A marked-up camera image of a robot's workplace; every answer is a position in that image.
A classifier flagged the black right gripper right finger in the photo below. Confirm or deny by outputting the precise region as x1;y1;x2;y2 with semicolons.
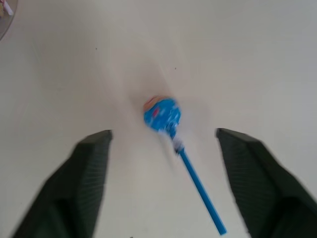
215;127;317;238

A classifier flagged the blue lollipop blue stick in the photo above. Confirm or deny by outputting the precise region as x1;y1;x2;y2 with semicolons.
143;95;227;236

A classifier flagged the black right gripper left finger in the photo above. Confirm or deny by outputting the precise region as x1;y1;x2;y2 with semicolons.
9;129;113;238

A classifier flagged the lollipop with white stick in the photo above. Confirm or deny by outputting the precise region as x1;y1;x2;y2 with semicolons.
0;0;14;17

